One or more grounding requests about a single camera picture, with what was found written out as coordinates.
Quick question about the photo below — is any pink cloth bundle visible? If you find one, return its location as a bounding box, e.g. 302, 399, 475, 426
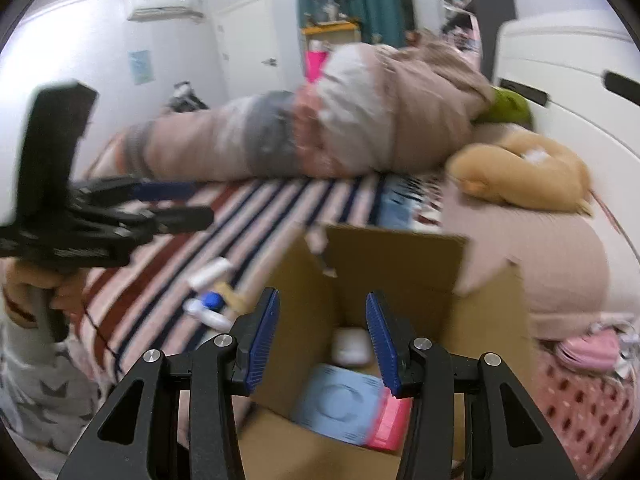
555, 321, 637, 376

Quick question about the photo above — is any bright pink bag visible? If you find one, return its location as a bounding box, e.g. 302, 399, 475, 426
306, 46, 335, 84

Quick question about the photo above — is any person's left forearm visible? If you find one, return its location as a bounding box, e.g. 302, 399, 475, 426
0, 305, 112, 461

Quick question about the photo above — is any beige bed sheet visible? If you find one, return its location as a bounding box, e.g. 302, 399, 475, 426
442, 125, 640, 341

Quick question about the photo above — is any striped bed blanket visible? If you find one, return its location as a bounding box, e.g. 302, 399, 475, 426
70, 136, 451, 386

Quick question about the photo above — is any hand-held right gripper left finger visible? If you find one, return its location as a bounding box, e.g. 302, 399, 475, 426
57, 287, 281, 480

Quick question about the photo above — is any brown plush toy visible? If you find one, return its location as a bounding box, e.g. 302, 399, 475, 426
446, 133, 595, 217

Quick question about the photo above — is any green pillow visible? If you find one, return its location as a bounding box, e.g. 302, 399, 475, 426
473, 86, 535, 129

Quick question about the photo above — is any person's left hand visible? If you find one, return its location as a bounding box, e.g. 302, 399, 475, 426
4, 258, 87, 328

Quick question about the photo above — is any white round case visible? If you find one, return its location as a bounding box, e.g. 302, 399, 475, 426
332, 327, 374, 367

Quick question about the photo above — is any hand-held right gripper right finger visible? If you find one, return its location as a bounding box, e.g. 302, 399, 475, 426
365, 291, 579, 480

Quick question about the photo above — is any blue wall poster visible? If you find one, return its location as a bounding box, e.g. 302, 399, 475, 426
128, 50, 154, 85

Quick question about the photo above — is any rolled pink grey blanket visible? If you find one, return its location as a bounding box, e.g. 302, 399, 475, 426
117, 30, 497, 181

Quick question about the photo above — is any cardboard box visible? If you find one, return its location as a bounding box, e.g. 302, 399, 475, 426
239, 223, 536, 480

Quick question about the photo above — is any wooden shelf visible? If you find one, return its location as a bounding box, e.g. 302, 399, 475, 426
301, 19, 362, 47

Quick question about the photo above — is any wall air conditioner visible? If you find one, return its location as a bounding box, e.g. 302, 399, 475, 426
127, 6, 205, 23

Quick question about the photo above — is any white headboard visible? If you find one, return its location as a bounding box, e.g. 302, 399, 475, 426
492, 10, 640, 181

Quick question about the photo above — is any white bottle with blue cap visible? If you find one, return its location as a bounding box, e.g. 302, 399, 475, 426
182, 292, 234, 332

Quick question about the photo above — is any white door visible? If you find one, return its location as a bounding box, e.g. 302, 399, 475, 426
214, 0, 284, 102

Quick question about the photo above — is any pink flat box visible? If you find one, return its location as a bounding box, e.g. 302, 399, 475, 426
364, 391, 414, 452

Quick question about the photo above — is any pink dotted blanket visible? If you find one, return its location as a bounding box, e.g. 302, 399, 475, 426
534, 340, 637, 479

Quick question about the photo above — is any light blue packet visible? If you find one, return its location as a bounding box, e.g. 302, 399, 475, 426
376, 180, 437, 231

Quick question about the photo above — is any white cylindrical bottle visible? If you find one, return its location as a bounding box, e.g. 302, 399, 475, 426
187, 257, 234, 292

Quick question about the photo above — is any light blue flat box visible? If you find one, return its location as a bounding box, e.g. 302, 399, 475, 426
291, 363, 387, 447

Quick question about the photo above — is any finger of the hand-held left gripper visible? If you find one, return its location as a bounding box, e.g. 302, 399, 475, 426
85, 206, 215, 243
75, 176, 197, 207

